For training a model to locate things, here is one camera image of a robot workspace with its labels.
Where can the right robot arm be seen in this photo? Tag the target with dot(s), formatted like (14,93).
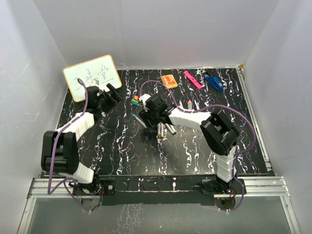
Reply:
(220,133)

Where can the black mounting base bar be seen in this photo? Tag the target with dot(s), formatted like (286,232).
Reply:
(160,189)

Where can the orange spiral notebook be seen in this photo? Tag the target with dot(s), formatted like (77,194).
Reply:
(169,81)

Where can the blue stapler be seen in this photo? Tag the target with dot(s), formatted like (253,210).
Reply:
(214,81)

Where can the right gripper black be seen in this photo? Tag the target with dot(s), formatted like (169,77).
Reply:
(146,116)

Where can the pink utility knife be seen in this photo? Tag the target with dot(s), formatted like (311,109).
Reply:
(192,79)

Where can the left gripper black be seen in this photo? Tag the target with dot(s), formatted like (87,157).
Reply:
(114,99)

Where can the aluminium frame rail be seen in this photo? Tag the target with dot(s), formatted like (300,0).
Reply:
(255,187)

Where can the small whiteboard with writing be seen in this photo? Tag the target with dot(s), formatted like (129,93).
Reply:
(102,68)

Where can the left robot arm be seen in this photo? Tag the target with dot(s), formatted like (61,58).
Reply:
(60,149)

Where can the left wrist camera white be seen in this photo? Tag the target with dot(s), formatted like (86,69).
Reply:
(95,83)

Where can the teal cap white marker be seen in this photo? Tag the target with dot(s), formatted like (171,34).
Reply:
(140,121)

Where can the orange highlighter marker body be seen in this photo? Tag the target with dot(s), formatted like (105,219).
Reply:
(190,105)

